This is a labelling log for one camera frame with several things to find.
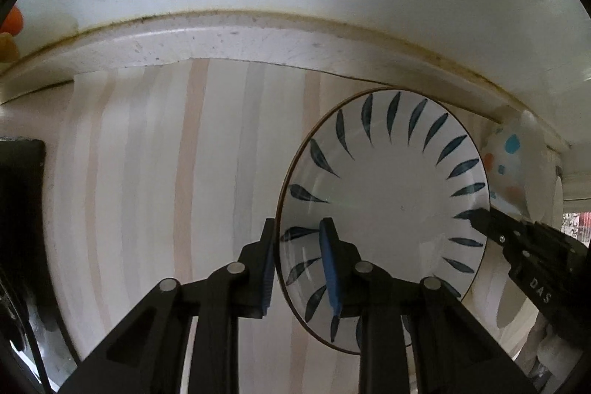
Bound white bowl coloured spots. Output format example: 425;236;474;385
479;112;557;220

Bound white plate blue leaf pattern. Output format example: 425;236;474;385
275;88;491;357

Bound window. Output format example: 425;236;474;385
554;170;591;247

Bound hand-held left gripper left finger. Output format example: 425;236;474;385
60;217;279;394

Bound black gas stove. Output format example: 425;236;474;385
0;136;79;394

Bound striped cat print tablecloth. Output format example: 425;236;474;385
54;57;557;381

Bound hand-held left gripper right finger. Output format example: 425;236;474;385
320;217;539;394

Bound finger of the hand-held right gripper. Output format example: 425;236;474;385
468;209;525;248

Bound orange fruit wall sticker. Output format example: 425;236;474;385
0;5;24;36

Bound pale fruit slice wall sticker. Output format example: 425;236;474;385
0;33;19;64

